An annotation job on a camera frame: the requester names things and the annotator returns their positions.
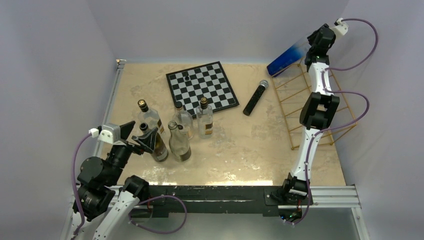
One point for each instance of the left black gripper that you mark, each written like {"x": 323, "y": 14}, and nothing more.
{"x": 147, "y": 139}

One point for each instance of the clear square bottle gold label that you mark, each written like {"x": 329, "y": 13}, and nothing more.
{"x": 150, "y": 116}

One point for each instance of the dark green wine bottle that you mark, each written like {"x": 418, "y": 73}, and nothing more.
{"x": 160, "y": 153}

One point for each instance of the clear bottle black label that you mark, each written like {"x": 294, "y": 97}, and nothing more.
{"x": 178, "y": 142}

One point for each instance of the round clear bottle blue seal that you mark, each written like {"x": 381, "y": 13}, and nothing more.
{"x": 184, "y": 118}

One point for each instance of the clear square bottle black cap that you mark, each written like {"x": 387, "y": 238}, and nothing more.
{"x": 204, "y": 116}

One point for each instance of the blue clear tall bottle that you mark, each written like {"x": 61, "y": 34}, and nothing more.
{"x": 290, "y": 56}

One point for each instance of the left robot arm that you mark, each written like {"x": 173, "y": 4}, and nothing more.
{"x": 92, "y": 186}

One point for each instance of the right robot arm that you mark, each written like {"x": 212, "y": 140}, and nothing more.
{"x": 297, "y": 184}

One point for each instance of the black white chessboard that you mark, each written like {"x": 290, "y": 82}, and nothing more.
{"x": 207, "y": 80}

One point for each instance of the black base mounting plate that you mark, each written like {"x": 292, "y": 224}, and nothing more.
{"x": 204, "y": 199}

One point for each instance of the black glitter tube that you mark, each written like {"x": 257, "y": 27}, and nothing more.
{"x": 263, "y": 85}

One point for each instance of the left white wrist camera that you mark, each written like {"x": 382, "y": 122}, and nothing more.
{"x": 108, "y": 133}

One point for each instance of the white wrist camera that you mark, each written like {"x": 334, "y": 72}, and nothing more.
{"x": 108, "y": 133}
{"x": 340, "y": 28}

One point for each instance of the aluminium frame rail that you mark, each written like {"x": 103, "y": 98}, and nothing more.
{"x": 107, "y": 115}

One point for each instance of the gold wire wine rack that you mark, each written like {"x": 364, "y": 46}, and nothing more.
{"x": 302, "y": 103}

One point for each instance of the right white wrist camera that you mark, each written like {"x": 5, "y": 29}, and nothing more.
{"x": 340, "y": 28}

